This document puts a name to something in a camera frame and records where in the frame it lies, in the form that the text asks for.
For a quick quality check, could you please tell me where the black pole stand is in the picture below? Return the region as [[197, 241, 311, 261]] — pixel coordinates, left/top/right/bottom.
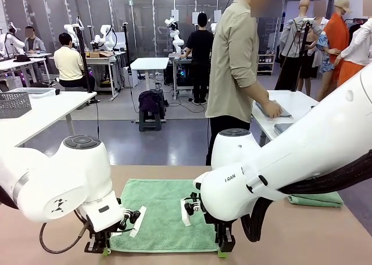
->
[[73, 16, 96, 93], [121, 22, 132, 74]]

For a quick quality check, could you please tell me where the cardboard box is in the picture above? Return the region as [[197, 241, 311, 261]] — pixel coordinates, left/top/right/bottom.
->
[[88, 51, 113, 59]]

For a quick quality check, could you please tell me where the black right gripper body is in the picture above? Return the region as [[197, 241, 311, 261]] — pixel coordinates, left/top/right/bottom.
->
[[202, 208, 233, 237]]

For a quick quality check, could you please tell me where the person's right forearm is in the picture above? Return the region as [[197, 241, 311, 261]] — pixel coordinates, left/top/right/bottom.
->
[[239, 78, 273, 109]]

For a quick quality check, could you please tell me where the wooden shoe shelf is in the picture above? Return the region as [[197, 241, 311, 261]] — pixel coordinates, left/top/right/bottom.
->
[[257, 53, 276, 76]]

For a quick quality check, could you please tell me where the clear plastic bin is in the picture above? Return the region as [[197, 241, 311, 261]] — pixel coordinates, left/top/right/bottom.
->
[[7, 87, 56, 99]]

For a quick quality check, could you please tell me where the black tripod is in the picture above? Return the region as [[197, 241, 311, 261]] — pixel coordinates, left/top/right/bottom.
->
[[274, 17, 316, 91]]

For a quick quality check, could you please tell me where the figure in blue floral dress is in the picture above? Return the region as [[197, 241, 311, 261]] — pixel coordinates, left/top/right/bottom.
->
[[312, 0, 338, 102]]

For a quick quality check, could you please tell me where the black step stool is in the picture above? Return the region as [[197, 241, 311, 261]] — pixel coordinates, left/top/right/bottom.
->
[[138, 102, 167, 133]]

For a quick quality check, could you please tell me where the mannequin in orange trousers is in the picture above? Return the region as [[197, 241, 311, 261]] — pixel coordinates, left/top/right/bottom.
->
[[332, 16, 372, 87]]

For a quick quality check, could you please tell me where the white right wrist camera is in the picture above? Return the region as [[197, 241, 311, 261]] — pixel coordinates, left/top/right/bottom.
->
[[179, 191, 202, 227]]

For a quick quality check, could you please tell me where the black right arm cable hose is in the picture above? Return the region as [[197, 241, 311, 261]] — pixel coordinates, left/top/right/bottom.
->
[[240, 150, 372, 243]]

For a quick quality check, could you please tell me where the mannequin in orange shirt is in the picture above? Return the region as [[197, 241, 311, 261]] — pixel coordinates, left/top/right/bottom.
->
[[323, 0, 353, 83]]

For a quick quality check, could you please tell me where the white standing desk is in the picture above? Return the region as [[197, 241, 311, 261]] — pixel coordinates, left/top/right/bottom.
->
[[130, 57, 170, 123]]

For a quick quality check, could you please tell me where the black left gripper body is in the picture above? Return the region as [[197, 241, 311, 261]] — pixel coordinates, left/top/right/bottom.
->
[[88, 229, 113, 246]]

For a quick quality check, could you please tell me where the green terry towel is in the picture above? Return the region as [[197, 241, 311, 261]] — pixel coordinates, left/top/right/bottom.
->
[[109, 179, 222, 253], [287, 191, 344, 209]]

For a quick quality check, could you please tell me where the seated person in yellow shirt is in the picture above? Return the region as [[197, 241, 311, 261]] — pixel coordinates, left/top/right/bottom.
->
[[53, 32, 96, 92]]

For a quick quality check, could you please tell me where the white office desk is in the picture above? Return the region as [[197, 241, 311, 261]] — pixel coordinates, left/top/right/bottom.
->
[[0, 57, 50, 85]]

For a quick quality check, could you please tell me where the person in beige shirt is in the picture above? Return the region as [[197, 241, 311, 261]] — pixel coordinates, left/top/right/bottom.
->
[[205, 0, 284, 167]]

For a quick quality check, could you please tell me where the person's right hand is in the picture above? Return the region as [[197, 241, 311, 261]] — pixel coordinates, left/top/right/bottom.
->
[[261, 99, 284, 121]]

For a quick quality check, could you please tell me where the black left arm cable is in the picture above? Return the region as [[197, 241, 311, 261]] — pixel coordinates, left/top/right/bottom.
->
[[40, 208, 90, 253]]

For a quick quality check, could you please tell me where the person in black clothes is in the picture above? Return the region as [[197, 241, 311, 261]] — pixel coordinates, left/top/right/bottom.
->
[[182, 12, 215, 105]]

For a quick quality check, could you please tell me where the robot cart with computer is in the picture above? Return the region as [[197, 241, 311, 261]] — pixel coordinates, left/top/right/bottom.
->
[[168, 52, 194, 100]]

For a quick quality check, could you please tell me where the mannequin in grey shirt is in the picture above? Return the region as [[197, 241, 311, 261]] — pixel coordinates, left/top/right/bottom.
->
[[279, 0, 323, 95]]

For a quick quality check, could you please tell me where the black bag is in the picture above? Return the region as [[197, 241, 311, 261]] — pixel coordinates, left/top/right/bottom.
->
[[138, 90, 167, 114]]

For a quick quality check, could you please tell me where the seated person in grey jacket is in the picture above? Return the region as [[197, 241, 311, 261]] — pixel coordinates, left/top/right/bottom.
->
[[23, 26, 47, 54]]

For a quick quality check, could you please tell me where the grey perforated basket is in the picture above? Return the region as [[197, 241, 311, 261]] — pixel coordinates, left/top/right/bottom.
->
[[0, 92, 32, 119]]

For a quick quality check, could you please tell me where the grey towel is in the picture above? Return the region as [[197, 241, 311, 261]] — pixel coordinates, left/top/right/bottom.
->
[[273, 122, 295, 136], [252, 100, 293, 120]]

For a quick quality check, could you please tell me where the white robot desk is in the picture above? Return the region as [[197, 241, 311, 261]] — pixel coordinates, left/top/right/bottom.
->
[[84, 51, 127, 102]]

